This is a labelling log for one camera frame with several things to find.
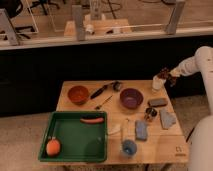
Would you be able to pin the dark red grape bunch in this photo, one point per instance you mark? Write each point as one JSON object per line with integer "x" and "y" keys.
{"x": 166, "y": 75}

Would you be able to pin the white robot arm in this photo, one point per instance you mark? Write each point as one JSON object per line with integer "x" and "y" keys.
{"x": 201, "y": 143}

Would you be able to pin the white paper cup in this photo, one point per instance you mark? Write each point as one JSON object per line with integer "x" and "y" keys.
{"x": 157, "y": 83}

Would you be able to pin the blue cup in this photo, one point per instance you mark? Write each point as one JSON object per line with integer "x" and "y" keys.
{"x": 129, "y": 148}

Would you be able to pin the small dark spoon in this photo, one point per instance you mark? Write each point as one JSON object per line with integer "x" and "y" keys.
{"x": 105, "y": 101}

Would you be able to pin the purple bowl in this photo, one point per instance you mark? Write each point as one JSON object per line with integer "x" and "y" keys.
{"x": 131, "y": 98}

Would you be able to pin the orange-brown bowl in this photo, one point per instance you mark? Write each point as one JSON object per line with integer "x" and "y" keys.
{"x": 78, "y": 95}

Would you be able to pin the red sausage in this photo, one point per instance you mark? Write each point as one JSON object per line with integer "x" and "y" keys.
{"x": 92, "y": 121}

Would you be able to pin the small metal tin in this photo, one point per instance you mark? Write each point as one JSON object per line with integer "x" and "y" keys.
{"x": 150, "y": 114}

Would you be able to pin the blue sponge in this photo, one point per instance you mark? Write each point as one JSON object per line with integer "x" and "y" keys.
{"x": 141, "y": 130}

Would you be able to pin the wooden table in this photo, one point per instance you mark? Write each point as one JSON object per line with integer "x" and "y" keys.
{"x": 163, "y": 146}

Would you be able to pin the dark grey block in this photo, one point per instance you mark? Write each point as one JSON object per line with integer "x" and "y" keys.
{"x": 157, "y": 102}

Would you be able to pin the green plastic tray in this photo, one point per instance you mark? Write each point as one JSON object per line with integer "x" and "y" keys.
{"x": 80, "y": 142}

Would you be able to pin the grey cloth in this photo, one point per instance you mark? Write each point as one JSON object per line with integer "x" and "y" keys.
{"x": 167, "y": 119}

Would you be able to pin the orange fruit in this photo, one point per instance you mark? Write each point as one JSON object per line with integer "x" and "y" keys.
{"x": 53, "y": 147}

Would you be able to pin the black-handled brush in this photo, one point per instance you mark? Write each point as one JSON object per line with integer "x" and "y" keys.
{"x": 116, "y": 86}

